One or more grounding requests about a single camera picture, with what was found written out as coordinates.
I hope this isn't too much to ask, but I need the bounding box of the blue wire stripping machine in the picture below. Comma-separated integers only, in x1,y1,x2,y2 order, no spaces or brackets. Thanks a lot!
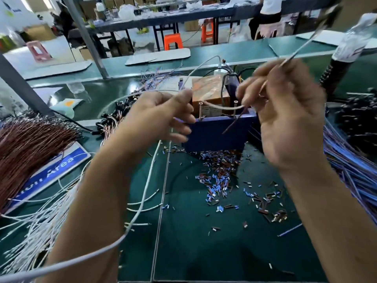
182,72,260,153

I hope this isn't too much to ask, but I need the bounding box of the white board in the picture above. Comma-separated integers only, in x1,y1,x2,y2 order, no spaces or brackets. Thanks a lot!
296,29,377,49
22,60,93,81
125,48,191,66

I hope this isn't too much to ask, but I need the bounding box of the bundle of brown wires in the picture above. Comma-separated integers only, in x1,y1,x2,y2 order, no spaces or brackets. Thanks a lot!
0,111,82,214

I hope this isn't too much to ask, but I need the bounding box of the brown wire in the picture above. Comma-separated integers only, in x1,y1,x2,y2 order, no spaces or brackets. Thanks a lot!
222,107,248,135

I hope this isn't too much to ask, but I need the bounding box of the person's left hand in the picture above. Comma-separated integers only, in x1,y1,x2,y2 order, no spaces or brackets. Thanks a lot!
105,89,197,163

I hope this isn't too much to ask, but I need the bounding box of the blue and white sign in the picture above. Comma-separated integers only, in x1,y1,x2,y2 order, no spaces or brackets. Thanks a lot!
4,141,92,216

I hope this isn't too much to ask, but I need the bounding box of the person's left forearm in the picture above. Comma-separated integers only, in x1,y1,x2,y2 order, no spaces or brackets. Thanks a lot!
38,140,165,283

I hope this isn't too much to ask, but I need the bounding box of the bundle of wires with black plugs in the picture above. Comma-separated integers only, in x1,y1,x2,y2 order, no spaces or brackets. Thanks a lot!
91,68,184,139

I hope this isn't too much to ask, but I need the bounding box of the black machine cable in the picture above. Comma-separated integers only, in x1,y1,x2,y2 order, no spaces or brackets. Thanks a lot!
203,66,257,107

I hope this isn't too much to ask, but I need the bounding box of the white and yellow packet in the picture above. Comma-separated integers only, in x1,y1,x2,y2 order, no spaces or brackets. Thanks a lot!
49,98,85,120

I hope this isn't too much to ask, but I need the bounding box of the loose blue wire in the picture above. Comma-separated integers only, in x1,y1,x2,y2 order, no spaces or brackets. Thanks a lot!
277,223,303,237

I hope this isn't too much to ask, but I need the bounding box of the bundle of blue wires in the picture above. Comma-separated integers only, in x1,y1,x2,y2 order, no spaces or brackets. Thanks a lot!
322,117,377,225

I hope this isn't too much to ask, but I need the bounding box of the person's right hand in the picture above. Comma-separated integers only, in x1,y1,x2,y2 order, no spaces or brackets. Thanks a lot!
236,59,328,175

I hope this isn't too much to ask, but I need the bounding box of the long dark workbench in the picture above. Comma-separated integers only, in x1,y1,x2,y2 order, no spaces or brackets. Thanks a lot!
88,0,342,35

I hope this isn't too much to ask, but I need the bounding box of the person's right forearm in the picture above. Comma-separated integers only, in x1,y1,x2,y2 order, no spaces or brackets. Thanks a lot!
277,160,377,283

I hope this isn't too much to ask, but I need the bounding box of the bundle of white wires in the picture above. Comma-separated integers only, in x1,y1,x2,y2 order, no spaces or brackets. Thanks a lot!
0,153,163,276

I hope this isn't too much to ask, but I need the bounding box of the orange plastic stool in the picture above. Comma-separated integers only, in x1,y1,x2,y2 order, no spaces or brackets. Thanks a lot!
163,33,184,51
201,18,215,44

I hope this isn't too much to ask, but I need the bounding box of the grey metal post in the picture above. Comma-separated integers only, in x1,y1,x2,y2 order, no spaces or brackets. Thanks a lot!
61,0,110,79
0,52,55,117

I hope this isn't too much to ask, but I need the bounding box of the pile of cut insulation bits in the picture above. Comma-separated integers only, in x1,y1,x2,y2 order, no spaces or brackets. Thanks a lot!
163,144,296,234

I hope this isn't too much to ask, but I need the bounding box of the clear plastic bottle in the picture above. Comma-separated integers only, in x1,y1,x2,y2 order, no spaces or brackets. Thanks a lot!
319,13,377,99

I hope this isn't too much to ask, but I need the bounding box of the long white cable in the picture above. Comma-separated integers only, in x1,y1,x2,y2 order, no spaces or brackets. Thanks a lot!
0,4,343,283

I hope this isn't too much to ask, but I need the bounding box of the pink plastic stool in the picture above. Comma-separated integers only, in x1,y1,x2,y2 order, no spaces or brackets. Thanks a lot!
26,40,53,62

